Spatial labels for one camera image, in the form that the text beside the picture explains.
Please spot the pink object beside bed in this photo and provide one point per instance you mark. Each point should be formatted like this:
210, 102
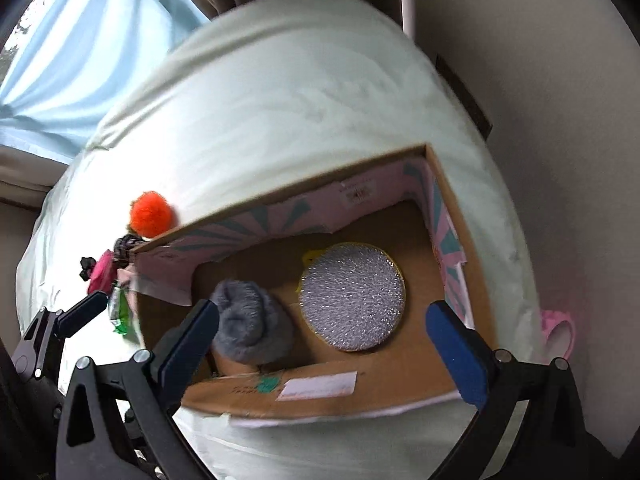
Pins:
558, 329

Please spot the grey fuzzy sock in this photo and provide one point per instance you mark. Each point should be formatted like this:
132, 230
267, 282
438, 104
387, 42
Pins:
253, 327

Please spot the green tissue packet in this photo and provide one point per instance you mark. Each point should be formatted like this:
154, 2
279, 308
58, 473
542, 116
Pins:
118, 309

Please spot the dark striped scrunchie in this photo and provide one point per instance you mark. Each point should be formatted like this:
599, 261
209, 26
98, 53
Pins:
123, 248

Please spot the black hair scrunchie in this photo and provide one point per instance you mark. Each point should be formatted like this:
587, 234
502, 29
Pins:
87, 265

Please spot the dusty pink cloth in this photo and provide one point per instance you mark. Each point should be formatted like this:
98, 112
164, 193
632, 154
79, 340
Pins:
125, 276

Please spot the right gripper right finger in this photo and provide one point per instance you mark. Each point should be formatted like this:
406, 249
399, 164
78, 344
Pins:
551, 437

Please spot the mint green bed sheet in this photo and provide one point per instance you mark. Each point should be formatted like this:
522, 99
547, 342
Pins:
265, 95

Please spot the light blue hanging cloth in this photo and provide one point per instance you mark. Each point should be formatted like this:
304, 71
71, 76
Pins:
81, 58

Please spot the orange fluffy pompom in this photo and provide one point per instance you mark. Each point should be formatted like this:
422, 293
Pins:
150, 215

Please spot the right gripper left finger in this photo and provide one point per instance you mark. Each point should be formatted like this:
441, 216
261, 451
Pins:
117, 421

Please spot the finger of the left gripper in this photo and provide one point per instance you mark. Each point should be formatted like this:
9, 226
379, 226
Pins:
74, 319

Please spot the cardboard box pink pattern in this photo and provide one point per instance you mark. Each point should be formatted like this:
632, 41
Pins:
401, 203

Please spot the round glitter coin pouch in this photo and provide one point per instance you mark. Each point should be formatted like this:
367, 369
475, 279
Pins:
352, 296

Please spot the magenta pink pouch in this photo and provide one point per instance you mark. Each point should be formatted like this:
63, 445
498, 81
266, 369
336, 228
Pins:
103, 275

